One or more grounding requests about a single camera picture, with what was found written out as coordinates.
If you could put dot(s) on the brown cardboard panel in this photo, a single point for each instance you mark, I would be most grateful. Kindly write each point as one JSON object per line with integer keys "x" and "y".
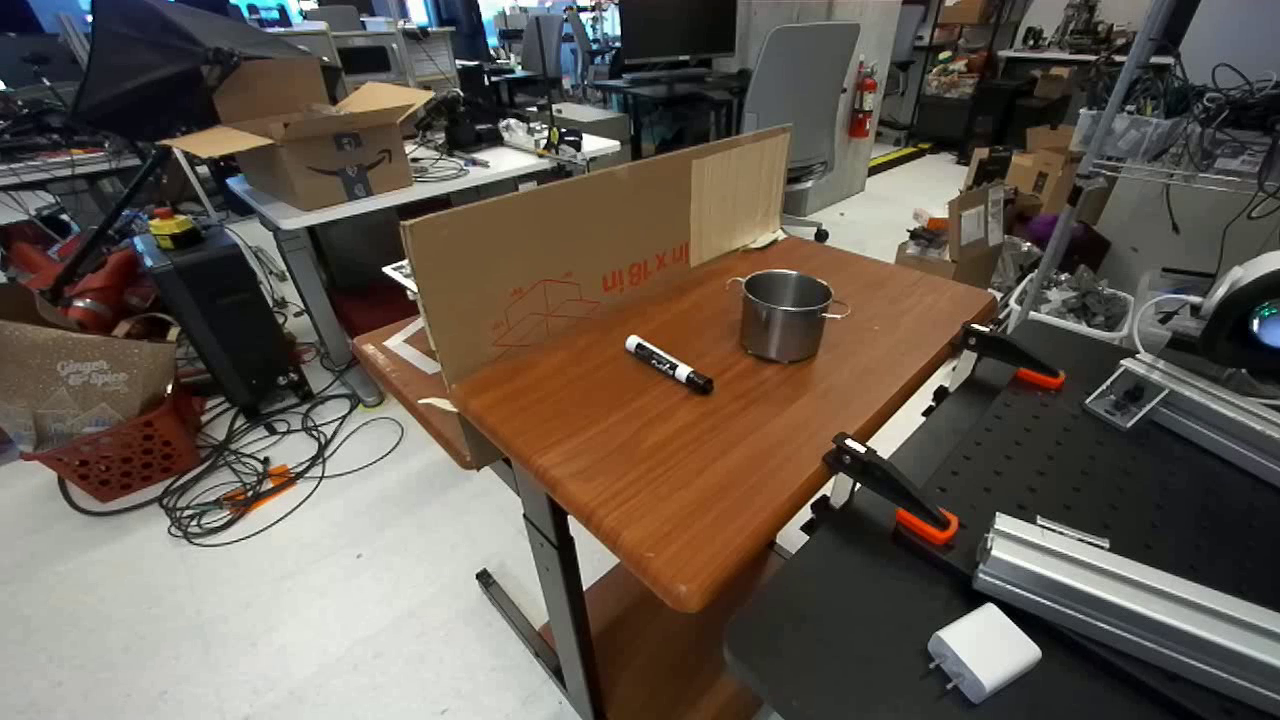
{"x": 513, "y": 268}

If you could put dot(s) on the aluminium extrusion rail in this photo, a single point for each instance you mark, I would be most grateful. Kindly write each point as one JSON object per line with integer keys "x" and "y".
{"x": 1162, "y": 619}

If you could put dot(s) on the black control box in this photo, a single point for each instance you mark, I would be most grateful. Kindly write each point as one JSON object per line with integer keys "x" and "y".
{"x": 213, "y": 292}

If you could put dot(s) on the red plastic basket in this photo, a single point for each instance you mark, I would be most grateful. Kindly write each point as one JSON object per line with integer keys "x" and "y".
{"x": 132, "y": 454}

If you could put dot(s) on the grey white desk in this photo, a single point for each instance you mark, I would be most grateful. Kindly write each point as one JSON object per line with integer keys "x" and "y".
{"x": 371, "y": 223}

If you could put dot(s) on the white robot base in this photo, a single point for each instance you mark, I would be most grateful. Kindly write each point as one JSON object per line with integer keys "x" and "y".
{"x": 1233, "y": 330}

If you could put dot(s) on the wooden table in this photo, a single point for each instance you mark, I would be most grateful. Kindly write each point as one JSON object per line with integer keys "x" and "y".
{"x": 650, "y": 508}

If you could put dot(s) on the silver metal pot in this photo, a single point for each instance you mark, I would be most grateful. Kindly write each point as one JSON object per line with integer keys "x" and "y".
{"x": 786, "y": 313}

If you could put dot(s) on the black and white marker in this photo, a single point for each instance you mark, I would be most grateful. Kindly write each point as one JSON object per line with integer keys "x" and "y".
{"x": 671, "y": 365}

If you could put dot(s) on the far black orange clamp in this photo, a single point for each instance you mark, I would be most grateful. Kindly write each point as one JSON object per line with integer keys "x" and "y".
{"x": 1024, "y": 365}

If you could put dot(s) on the grey office chair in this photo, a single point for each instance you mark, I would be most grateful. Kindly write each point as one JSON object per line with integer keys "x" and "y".
{"x": 800, "y": 80}

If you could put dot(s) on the black perforated breadboard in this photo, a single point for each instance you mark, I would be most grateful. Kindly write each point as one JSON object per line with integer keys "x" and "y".
{"x": 1129, "y": 459}

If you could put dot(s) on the open cardboard amazon box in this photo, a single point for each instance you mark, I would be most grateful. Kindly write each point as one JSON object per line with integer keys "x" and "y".
{"x": 302, "y": 147}

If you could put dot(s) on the black orange clamp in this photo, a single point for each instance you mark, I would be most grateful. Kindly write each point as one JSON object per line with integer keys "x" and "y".
{"x": 908, "y": 507}
{"x": 1024, "y": 365}

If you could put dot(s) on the near black orange clamp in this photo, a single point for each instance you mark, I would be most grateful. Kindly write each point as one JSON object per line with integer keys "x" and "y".
{"x": 908, "y": 507}

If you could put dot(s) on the red fire extinguisher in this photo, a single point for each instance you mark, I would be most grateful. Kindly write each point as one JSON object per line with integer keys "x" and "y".
{"x": 862, "y": 103}

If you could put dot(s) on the brown paper bag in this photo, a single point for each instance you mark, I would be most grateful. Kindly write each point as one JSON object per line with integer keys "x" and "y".
{"x": 62, "y": 386}

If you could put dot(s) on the white power adapter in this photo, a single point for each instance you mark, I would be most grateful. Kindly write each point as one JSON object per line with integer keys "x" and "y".
{"x": 980, "y": 655}

